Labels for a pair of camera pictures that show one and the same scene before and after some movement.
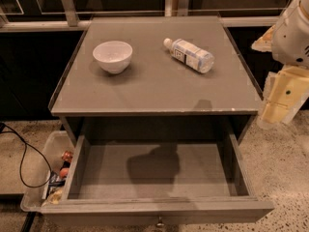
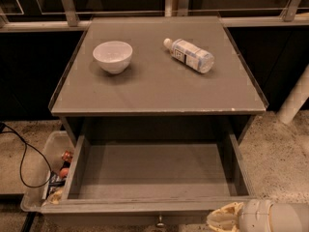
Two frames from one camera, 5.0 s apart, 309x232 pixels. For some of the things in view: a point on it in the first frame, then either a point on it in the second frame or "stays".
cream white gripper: x=292 y=41 → x=256 y=217
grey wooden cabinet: x=155 y=74 stays
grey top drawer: x=156 y=168 stays
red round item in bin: x=64 y=172 stays
